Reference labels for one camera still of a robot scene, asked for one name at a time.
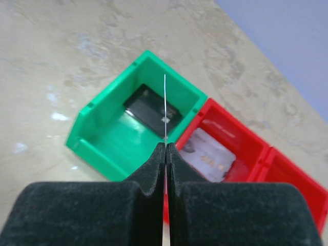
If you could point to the black card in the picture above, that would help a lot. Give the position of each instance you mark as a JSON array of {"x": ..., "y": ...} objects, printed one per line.
[
  {"x": 148, "y": 107},
  {"x": 165, "y": 121}
]

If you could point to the silver card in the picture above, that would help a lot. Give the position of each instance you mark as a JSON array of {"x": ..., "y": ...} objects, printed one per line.
[{"x": 208, "y": 156}]

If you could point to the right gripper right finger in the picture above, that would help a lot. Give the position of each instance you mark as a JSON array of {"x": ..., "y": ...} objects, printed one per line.
[{"x": 234, "y": 213}]

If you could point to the red bin with gold card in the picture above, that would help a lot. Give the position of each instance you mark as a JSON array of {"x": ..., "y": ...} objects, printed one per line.
[{"x": 277, "y": 167}]

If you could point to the green plastic bin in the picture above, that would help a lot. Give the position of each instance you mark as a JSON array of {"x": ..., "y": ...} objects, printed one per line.
[{"x": 115, "y": 143}]

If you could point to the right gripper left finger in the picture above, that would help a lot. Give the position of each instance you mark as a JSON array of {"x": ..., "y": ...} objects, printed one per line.
[{"x": 128, "y": 212}]

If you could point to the red bin with silver card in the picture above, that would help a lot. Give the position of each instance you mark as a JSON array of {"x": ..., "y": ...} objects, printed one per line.
[{"x": 250, "y": 150}]

